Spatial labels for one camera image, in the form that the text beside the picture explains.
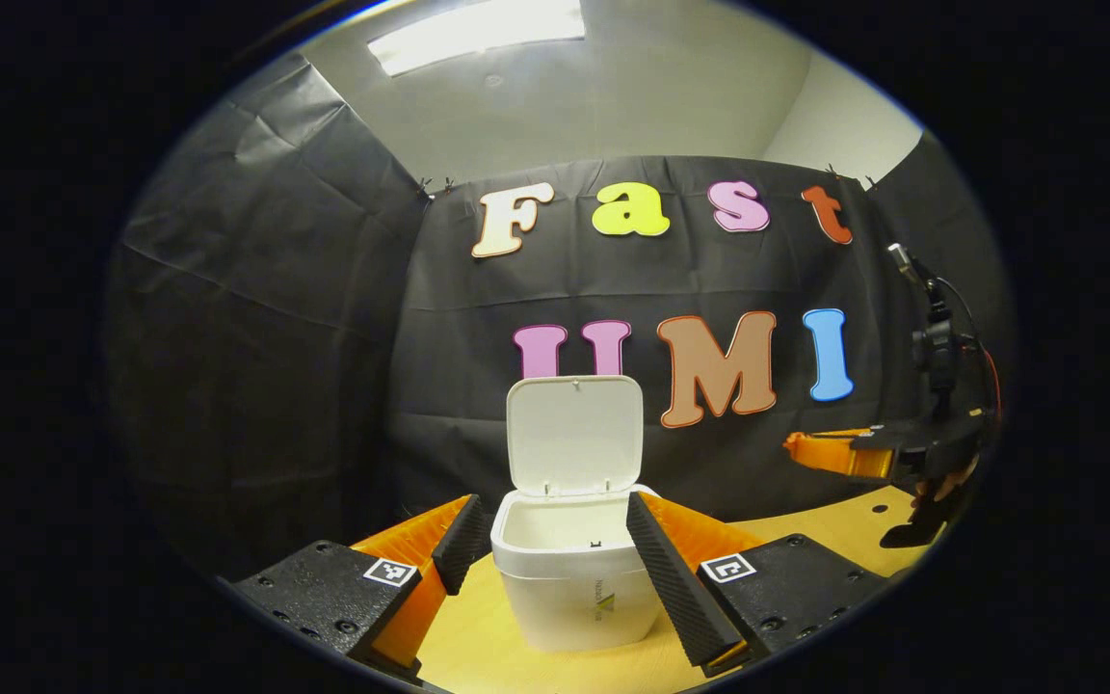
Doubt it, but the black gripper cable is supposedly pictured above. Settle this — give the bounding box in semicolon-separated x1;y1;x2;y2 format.
936;278;1002;411

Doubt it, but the wooden desktop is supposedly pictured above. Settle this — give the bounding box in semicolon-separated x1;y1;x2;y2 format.
415;485;922;694

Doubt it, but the ceiling light panel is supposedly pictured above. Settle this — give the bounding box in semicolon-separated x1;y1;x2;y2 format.
367;0;587;76

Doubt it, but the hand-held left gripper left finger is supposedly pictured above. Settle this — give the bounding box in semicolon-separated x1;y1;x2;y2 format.
227;494;496;681

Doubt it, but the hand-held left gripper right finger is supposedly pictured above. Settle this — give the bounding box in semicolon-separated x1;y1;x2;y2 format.
625;490;893;679

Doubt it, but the black backdrop cloth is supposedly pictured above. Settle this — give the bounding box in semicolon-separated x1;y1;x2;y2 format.
102;53;1014;579

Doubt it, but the white desktop garbage bin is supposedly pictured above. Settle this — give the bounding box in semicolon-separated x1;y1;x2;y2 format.
489;374;667;654

